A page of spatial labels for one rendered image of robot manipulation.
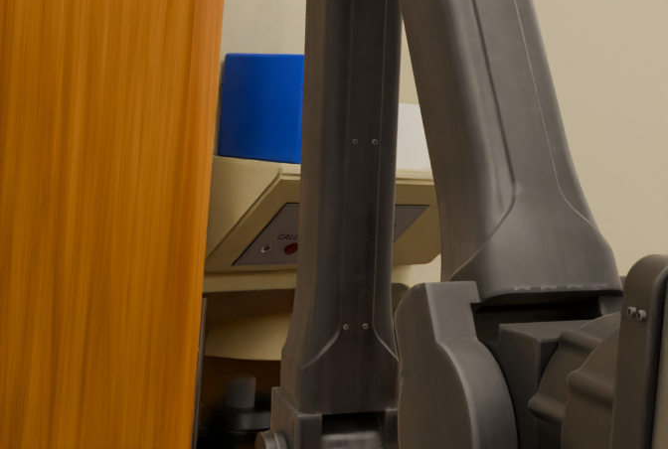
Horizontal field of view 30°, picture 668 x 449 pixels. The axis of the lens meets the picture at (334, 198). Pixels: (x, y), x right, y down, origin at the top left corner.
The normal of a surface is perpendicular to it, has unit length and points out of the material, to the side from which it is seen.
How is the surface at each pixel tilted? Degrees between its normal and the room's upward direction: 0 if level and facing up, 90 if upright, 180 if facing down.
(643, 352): 90
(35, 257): 90
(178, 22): 90
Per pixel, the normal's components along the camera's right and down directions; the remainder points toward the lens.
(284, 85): -0.68, -0.01
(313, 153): -0.93, 0.02
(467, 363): 0.15, -0.86
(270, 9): 0.73, 0.09
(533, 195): 0.27, -0.42
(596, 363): -0.74, -0.61
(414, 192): 0.46, 0.77
